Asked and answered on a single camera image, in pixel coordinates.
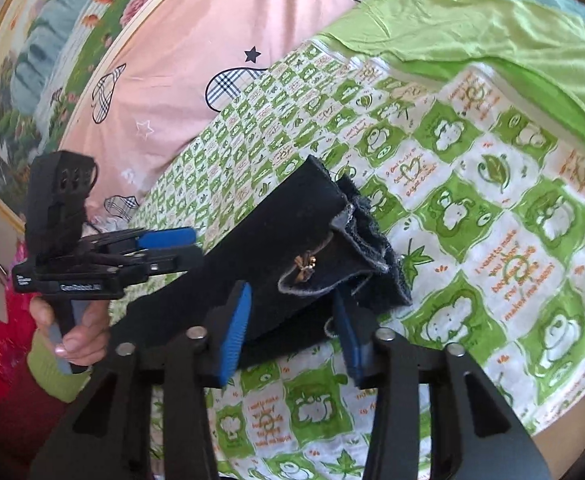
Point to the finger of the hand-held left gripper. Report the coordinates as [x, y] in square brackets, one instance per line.
[182, 260]
[170, 237]

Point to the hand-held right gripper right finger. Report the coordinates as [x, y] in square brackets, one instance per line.
[348, 342]

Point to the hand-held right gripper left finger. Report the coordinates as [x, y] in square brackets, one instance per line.
[236, 332]

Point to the black pants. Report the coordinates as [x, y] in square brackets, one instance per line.
[282, 230]

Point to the person's left forearm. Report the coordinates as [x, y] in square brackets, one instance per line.
[55, 382]

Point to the person's left hand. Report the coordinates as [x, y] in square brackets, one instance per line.
[95, 332]

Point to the green frog print bed sheet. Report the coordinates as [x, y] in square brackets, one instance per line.
[472, 240]

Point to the pink quilt with plaid hearts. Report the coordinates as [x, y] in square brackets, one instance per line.
[182, 40]

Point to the light green blanket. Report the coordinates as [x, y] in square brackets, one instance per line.
[477, 35]

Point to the framed landscape wall painting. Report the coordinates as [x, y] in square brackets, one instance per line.
[37, 70]

